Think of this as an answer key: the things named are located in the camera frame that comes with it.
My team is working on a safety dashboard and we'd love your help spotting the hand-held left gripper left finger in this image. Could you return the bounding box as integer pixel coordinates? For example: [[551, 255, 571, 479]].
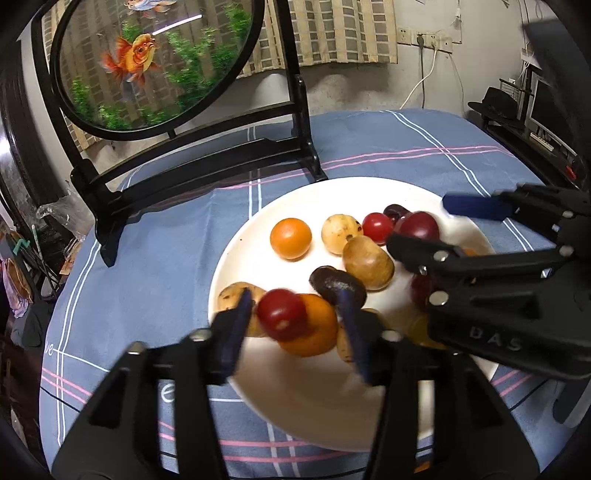
[[53, 288, 254, 480]]

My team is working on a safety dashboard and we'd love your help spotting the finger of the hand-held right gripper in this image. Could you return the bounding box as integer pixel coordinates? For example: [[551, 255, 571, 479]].
[[442, 182, 591, 245], [387, 233, 573, 282]]

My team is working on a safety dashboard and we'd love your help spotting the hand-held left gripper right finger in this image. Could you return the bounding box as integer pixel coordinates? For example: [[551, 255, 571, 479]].
[[337, 295, 541, 480]]

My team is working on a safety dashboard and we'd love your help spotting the large orange tangerine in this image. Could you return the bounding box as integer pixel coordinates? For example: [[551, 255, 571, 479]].
[[279, 294, 340, 357]]

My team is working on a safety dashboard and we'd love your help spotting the dark red fruit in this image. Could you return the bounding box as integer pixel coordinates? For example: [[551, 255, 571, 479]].
[[410, 272, 435, 310]]

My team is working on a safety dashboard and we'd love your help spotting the red cherry tomato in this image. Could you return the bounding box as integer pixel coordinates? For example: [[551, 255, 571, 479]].
[[362, 212, 394, 245]]

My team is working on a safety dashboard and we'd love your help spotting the large oval tan fruit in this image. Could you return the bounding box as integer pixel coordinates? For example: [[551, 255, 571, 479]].
[[342, 235, 395, 291]]

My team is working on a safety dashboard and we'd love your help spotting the small red fruit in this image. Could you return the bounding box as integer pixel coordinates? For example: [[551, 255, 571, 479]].
[[256, 288, 308, 342]]

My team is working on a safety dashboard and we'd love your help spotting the white round plate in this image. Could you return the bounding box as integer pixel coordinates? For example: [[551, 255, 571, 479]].
[[208, 176, 502, 452]]

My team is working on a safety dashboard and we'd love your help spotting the red plum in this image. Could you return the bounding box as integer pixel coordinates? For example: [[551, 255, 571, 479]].
[[398, 211, 440, 241]]

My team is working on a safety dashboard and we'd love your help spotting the black equipment rack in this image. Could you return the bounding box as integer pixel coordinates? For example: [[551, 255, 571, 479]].
[[467, 111, 591, 190]]

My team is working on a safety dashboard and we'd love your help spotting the round tan fruit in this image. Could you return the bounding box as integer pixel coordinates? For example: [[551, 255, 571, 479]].
[[321, 213, 363, 254]]

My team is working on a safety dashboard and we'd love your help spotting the black hat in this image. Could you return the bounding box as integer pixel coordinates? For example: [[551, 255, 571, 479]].
[[467, 87, 525, 130]]

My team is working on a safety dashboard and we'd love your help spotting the blue striped tablecloth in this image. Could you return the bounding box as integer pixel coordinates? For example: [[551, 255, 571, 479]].
[[39, 109, 568, 480]]

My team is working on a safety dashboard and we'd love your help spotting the computer monitor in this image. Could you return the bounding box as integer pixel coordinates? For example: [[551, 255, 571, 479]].
[[526, 69, 578, 153]]

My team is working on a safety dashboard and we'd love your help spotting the clear plastic bag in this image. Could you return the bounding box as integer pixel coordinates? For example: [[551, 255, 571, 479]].
[[36, 187, 88, 241]]

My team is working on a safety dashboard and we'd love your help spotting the beige checked curtain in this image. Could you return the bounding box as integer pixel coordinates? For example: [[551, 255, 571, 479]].
[[235, 0, 399, 79]]

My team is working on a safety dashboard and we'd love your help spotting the goldfish screen on black stand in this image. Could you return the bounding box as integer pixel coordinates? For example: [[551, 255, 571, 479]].
[[30, 0, 328, 268]]

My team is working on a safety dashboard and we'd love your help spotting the dark wooden chair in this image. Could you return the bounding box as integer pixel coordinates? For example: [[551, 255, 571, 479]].
[[0, 28, 75, 222]]

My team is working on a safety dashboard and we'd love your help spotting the white cable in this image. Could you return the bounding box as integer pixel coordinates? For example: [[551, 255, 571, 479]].
[[399, 46, 439, 110]]

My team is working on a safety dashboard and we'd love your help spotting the white wall outlet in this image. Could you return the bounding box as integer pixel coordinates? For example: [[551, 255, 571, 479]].
[[398, 28, 453, 51]]

